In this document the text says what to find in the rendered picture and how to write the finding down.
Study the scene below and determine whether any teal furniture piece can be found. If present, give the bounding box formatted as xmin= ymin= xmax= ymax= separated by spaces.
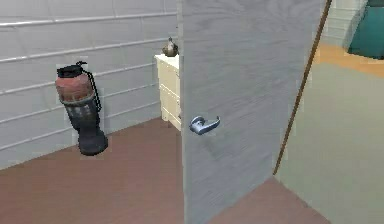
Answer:
xmin=347 ymin=0 xmax=384 ymax=61

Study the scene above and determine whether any cream chest of drawers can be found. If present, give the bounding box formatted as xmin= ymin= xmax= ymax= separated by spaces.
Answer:
xmin=154 ymin=53 xmax=183 ymax=132

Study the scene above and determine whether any red and black canister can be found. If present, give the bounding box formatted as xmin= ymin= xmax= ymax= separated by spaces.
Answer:
xmin=55 ymin=60 xmax=109 ymax=157

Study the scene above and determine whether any silver door lever handle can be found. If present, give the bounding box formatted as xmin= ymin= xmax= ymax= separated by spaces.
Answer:
xmin=189 ymin=115 xmax=222 ymax=136

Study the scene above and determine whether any grey room door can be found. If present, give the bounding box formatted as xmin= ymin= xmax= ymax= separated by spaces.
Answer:
xmin=176 ymin=0 xmax=334 ymax=224

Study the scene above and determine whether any small bronze kettle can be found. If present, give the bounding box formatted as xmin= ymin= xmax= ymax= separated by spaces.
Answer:
xmin=161 ymin=36 xmax=180 ymax=58

